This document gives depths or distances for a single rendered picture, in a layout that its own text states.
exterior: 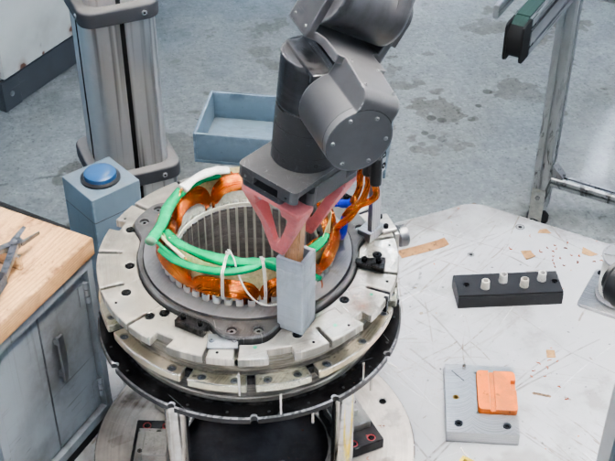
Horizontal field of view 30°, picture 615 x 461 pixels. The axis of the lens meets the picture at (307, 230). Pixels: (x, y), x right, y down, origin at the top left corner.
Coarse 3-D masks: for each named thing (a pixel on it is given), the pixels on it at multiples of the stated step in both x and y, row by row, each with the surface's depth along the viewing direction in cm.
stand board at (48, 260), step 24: (0, 216) 132; (24, 216) 132; (0, 240) 129; (48, 240) 129; (72, 240) 129; (0, 264) 125; (24, 264) 125; (48, 264) 125; (72, 264) 127; (24, 288) 122; (48, 288) 124; (0, 312) 119; (24, 312) 121; (0, 336) 118
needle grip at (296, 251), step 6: (300, 234) 106; (300, 240) 106; (294, 246) 107; (300, 246) 107; (288, 252) 107; (294, 252) 107; (300, 252) 107; (288, 258) 108; (294, 258) 107; (300, 258) 108
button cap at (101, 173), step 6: (90, 168) 143; (96, 168) 143; (102, 168) 143; (108, 168) 143; (114, 168) 144; (84, 174) 143; (90, 174) 142; (96, 174) 142; (102, 174) 142; (108, 174) 142; (114, 174) 143; (90, 180) 142; (96, 180) 142; (102, 180) 142; (108, 180) 142
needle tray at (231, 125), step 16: (224, 96) 154; (240, 96) 154; (256, 96) 154; (272, 96) 153; (208, 112) 152; (224, 112) 156; (240, 112) 155; (256, 112) 155; (272, 112) 155; (208, 128) 153; (224, 128) 154; (240, 128) 154; (256, 128) 154; (272, 128) 154; (208, 144) 147; (224, 144) 146; (240, 144) 146; (256, 144) 146; (208, 160) 148; (224, 160) 148; (240, 160) 148; (384, 176) 146
